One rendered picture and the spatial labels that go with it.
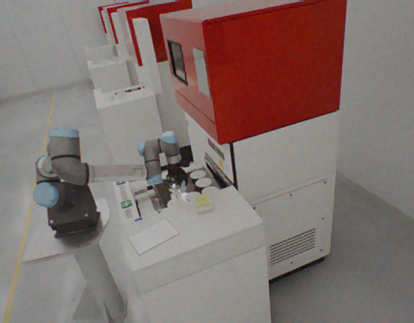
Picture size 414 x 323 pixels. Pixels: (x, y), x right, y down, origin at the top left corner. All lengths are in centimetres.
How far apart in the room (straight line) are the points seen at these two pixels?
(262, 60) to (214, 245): 88
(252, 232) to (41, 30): 860
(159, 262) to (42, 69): 857
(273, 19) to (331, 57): 41
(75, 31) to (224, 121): 814
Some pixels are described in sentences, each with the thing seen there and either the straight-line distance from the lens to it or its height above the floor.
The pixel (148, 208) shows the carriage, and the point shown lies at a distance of 186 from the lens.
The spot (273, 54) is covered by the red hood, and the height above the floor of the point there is 161.
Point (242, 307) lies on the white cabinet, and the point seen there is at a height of 44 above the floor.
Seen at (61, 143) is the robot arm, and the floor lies 148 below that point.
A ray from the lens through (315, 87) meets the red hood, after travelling 179.
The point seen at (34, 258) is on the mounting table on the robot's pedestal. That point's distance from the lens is 197.
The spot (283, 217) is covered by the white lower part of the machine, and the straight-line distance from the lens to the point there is 208.
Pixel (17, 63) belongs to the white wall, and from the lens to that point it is 970.
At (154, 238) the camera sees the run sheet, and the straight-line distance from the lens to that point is 151.
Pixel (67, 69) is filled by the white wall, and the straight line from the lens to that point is 960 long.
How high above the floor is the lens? 195
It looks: 29 degrees down
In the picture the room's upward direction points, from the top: 9 degrees counter-clockwise
